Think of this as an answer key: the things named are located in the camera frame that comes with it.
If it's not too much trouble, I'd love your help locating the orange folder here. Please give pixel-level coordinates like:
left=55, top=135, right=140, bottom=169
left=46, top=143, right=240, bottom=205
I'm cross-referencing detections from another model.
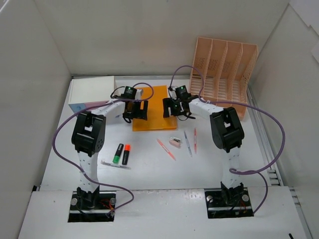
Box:
left=132, top=85, right=177, bottom=132

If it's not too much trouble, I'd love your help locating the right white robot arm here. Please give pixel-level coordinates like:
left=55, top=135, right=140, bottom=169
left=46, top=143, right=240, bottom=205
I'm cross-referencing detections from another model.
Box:
left=162, top=85, right=244, bottom=205

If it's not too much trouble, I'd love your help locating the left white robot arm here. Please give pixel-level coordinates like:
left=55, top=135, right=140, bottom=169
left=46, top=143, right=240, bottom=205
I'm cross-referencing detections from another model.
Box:
left=71, top=86, right=148, bottom=209

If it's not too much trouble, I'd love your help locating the blue clear pen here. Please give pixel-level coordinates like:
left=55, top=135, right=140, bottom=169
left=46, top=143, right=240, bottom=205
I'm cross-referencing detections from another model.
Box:
left=183, top=130, right=192, bottom=157

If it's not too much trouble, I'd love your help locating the red clear pen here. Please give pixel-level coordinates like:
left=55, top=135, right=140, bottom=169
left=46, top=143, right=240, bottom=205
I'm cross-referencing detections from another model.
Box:
left=194, top=128, right=197, bottom=154

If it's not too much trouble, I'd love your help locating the pink pen left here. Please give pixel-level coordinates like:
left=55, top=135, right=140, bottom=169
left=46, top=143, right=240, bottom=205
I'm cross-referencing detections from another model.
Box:
left=157, top=138, right=176, bottom=161

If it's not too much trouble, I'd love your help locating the orange cap black highlighter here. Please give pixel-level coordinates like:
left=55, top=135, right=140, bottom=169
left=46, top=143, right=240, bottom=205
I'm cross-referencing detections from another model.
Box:
left=122, top=144, right=131, bottom=165

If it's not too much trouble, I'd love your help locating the green cap black highlighter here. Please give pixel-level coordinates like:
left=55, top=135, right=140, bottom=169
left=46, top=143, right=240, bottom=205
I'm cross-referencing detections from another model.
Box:
left=112, top=143, right=124, bottom=164

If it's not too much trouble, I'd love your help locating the white drawer box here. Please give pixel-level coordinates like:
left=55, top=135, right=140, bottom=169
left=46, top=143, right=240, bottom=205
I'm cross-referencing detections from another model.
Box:
left=68, top=76, right=117, bottom=113

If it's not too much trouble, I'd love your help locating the peach file organizer rack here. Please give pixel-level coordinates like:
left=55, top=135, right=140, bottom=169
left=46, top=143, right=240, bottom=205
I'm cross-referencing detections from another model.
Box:
left=187, top=37, right=259, bottom=121

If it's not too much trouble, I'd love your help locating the clear dark pen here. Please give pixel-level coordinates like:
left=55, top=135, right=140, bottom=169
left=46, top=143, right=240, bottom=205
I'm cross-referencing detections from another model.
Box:
left=101, top=161, right=131, bottom=170

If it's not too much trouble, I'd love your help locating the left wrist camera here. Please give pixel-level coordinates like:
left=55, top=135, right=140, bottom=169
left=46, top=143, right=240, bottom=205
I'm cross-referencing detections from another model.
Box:
left=136, top=89, right=144, bottom=97

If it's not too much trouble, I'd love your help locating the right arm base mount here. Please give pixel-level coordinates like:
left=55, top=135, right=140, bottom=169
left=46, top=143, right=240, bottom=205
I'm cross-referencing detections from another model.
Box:
left=204, top=184, right=254, bottom=219

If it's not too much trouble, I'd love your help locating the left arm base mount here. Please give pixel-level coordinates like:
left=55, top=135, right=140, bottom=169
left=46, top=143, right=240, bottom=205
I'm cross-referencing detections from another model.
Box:
left=68, top=191, right=117, bottom=223

